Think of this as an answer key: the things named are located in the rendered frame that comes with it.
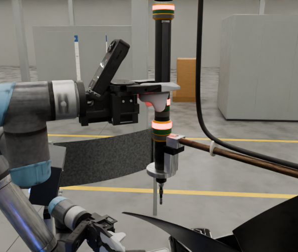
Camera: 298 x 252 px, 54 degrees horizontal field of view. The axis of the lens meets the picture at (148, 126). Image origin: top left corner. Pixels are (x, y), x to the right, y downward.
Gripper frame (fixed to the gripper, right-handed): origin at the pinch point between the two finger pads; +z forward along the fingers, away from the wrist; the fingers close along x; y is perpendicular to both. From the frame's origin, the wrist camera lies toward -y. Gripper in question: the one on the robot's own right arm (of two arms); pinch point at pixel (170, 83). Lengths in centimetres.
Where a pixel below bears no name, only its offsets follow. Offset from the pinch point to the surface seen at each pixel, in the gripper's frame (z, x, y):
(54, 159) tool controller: -22, -70, 42
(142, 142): 61, -183, 83
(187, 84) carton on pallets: 387, -693, 116
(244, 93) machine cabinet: 397, -453, 102
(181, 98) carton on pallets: 372, -699, 157
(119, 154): 37, -177, 89
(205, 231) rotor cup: 10.7, 1.0, 39.8
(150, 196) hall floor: 85, -223, 166
